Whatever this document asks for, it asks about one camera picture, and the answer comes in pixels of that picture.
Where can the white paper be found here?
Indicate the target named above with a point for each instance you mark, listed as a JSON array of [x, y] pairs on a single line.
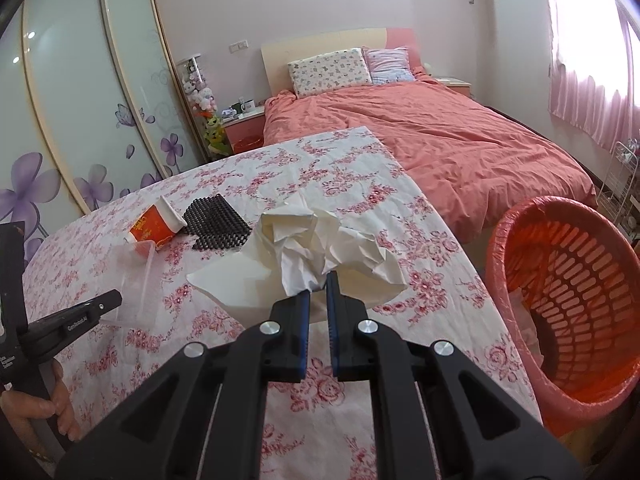
[[300, 240]]

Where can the pink curtain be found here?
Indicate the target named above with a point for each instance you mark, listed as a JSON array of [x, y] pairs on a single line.
[[590, 60]]

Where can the clear plastic cup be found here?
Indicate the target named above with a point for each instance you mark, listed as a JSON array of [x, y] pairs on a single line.
[[142, 280]]

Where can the plush toy display tube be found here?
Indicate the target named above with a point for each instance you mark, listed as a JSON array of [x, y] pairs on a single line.
[[200, 100]]

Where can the orange paper cup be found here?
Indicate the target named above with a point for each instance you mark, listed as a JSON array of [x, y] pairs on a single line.
[[150, 230]]

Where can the orange plastic basket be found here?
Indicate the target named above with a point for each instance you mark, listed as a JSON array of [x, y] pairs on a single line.
[[575, 280]]

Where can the pink striped pillow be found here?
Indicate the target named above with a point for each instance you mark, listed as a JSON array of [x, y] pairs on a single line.
[[387, 65]]

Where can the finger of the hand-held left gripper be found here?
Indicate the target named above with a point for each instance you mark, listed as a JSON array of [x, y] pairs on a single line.
[[75, 322]]

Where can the pink nightstand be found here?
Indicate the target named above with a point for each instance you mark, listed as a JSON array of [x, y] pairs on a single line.
[[245, 127], [452, 85]]

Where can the white paper napkin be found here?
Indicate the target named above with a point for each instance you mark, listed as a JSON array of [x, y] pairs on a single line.
[[235, 280]]

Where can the beige and pink headboard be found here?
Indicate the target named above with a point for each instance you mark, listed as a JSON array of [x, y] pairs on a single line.
[[280, 55]]

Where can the white wall outlet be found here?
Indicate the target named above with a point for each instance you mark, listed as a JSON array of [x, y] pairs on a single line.
[[238, 46]]

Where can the bed with pink duvet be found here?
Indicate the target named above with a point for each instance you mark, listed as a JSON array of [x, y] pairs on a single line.
[[450, 135]]

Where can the person's left hand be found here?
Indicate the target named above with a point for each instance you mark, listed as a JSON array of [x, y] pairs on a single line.
[[62, 405]]

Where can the flower print sliding wardrobe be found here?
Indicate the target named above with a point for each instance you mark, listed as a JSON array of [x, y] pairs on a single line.
[[90, 110]]

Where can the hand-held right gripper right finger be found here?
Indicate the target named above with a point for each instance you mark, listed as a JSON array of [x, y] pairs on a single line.
[[335, 332]]

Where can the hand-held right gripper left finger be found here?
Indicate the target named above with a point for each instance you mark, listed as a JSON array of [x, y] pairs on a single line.
[[300, 335]]

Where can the white floral pillow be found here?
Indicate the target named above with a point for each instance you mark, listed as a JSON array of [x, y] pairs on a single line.
[[330, 72]]

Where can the black mesh mat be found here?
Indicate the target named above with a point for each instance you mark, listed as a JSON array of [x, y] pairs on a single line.
[[215, 222]]

